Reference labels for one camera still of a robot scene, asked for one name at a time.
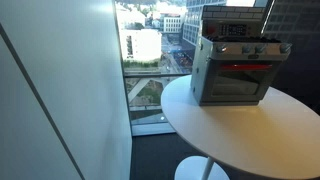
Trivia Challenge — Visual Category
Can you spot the dark horizontal window rail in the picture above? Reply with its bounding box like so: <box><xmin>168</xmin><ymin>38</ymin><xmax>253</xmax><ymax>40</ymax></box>
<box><xmin>123</xmin><ymin>72</ymin><xmax>193</xmax><ymax>79</ymax></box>

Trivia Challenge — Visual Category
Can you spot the grey window bottom frame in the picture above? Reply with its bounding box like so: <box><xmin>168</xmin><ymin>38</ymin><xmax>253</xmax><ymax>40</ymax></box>
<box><xmin>130</xmin><ymin>122</ymin><xmax>177</xmax><ymax>137</ymax></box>

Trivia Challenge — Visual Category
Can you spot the grey toy oven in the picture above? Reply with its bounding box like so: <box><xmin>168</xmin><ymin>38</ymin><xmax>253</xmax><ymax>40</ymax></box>
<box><xmin>190</xmin><ymin>4</ymin><xmax>293</xmax><ymax>107</ymax></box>

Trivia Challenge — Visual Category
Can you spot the white building with windows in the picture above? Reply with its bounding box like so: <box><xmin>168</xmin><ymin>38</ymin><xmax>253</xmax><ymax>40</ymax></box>
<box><xmin>119</xmin><ymin>29</ymin><xmax>163</xmax><ymax>63</ymax></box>

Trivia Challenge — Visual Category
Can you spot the black stove grate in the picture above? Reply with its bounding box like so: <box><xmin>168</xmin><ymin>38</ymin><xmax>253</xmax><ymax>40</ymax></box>
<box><xmin>206</xmin><ymin>34</ymin><xmax>281</xmax><ymax>44</ymax></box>

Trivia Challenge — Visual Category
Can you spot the oven door with red handle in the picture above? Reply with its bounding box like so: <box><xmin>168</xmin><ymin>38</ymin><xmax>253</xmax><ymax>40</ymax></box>
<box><xmin>208</xmin><ymin>59</ymin><xmax>279</xmax><ymax>103</ymax></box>

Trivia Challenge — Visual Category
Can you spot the white table pedestal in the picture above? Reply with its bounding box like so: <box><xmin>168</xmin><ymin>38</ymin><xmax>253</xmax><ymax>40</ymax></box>
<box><xmin>174</xmin><ymin>155</ymin><xmax>231</xmax><ymax>180</ymax></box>

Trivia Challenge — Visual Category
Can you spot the grey stove knob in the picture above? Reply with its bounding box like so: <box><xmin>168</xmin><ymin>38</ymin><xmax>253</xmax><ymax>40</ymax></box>
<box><xmin>241</xmin><ymin>44</ymin><xmax>253</xmax><ymax>55</ymax></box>
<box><xmin>279</xmin><ymin>43</ymin><xmax>293</xmax><ymax>54</ymax></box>
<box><xmin>215</xmin><ymin>43</ymin><xmax>228</xmax><ymax>54</ymax></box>
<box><xmin>255</xmin><ymin>44</ymin><xmax>267</xmax><ymax>55</ymax></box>

